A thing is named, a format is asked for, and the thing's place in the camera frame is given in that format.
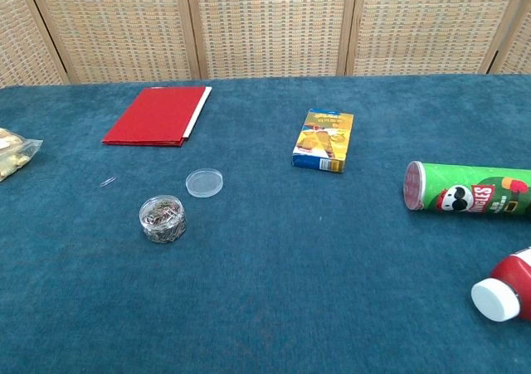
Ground green Pringles can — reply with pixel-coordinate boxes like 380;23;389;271
402;160;531;221

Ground clear round plastic lid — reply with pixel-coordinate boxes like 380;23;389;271
185;168;226;199

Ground white paper sheets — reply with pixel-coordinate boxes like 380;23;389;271
182;85;212;139

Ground red bottle with white cap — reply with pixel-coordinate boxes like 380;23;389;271
470;247;531;323

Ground yellow and blue snack box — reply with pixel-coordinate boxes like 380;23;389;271
291;108;355;173

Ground clear container of paper clips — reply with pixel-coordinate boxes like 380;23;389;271
139;194;188;245

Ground clear bag of snacks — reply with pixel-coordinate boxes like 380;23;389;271
0;127;44;183

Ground woven folding screen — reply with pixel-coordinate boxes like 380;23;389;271
0;0;531;88

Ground red notebook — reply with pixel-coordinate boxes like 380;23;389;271
101;85;212;148

